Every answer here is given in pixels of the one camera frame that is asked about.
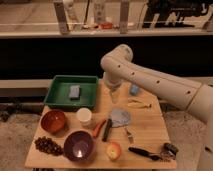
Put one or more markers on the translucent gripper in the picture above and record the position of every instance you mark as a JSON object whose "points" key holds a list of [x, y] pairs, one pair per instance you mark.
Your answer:
{"points": [[114, 95]]}

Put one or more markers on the grey blue sponge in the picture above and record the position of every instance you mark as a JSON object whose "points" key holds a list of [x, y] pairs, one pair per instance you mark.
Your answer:
{"points": [[74, 92]]}

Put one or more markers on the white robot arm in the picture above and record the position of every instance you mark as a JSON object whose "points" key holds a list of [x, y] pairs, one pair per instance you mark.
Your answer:
{"points": [[194, 97]]}

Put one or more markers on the purple bowl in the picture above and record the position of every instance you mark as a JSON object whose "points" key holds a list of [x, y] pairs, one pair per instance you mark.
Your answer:
{"points": [[79, 146]]}

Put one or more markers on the red bowl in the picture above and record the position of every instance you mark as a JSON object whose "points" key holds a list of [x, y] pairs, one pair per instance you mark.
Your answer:
{"points": [[53, 121]]}

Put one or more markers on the small blue cup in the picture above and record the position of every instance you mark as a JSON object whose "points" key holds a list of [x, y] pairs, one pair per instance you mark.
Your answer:
{"points": [[134, 90]]}

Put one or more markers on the yellow banana peel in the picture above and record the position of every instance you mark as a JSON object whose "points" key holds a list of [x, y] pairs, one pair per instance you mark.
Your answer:
{"points": [[138, 103]]}

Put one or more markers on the grey blue cloth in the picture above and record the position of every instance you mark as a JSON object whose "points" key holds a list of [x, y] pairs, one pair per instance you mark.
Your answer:
{"points": [[120, 117]]}

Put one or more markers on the white plastic cup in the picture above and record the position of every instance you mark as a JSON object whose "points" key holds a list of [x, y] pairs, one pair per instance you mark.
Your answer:
{"points": [[84, 116]]}

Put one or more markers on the wooden table board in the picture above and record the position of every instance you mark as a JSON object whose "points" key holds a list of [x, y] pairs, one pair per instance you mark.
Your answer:
{"points": [[147, 126]]}

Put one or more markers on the green plastic tray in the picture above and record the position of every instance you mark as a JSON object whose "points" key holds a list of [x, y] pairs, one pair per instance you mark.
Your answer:
{"points": [[58, 93]]}

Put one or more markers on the small metal fork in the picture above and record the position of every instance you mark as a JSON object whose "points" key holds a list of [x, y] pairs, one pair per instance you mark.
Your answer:
{"points": [[130, 136]]}

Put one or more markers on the red yellow apple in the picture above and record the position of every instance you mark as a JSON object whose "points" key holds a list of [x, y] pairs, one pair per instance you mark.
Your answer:
{"points": [[113, 151]]}

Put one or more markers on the red object on ledge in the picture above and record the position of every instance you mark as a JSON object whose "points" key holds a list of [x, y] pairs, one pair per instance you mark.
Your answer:
{"points": [[106, 25]]}

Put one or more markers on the bunch of dark grapes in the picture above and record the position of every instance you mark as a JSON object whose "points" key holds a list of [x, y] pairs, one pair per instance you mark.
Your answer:
{"points": [[48, 146]]}

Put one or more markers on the black machine in background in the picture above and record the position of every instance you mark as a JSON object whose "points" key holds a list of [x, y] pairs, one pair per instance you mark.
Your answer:
{"points": [[173, 12]]}

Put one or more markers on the right metal post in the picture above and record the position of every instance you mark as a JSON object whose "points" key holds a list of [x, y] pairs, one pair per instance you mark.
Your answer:
{"points": [[124, 11]]}

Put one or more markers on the metal post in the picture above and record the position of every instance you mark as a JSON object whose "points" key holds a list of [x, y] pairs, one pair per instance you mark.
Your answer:
{"points": [[61, 16], [124, 11]]}

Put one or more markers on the left metal post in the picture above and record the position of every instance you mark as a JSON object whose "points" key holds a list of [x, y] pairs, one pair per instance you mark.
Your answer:
{"points": [[61, 16]]}

